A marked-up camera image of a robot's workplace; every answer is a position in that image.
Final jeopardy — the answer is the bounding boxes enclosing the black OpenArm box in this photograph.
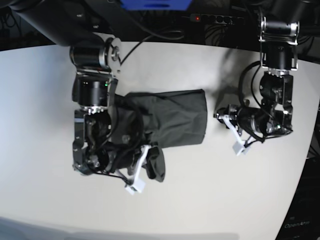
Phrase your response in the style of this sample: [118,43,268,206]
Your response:
[276,157,320,240]

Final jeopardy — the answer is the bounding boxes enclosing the black power strip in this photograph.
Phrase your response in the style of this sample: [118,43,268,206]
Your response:
[183,13,246,26]

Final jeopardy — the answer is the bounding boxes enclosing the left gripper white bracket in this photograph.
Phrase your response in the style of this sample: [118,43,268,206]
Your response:
[213,103,266,146]

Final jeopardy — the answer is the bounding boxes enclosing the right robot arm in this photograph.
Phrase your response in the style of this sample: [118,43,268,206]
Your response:
[7,0,166,189]

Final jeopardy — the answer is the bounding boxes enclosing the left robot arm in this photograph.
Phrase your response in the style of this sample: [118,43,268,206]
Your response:
[215,0,320,148]

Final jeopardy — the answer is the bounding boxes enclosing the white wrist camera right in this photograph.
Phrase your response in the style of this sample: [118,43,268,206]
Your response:
[124,178,146,195]

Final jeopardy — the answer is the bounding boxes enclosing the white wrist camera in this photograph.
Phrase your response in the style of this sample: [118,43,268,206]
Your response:
[124,178,146,195]
[232,142,250,156]

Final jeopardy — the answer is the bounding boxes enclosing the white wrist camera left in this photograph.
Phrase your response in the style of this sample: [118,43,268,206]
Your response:
[232,142,250,156]

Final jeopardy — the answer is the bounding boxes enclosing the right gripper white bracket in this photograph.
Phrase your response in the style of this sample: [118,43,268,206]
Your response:
[99,143,162,186]

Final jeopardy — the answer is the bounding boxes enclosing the grey T-shirt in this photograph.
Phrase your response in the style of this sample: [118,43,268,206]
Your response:
[109,88,208,183]

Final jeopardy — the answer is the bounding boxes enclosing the blue box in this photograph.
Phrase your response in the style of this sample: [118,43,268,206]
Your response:
[120,0,192,11]

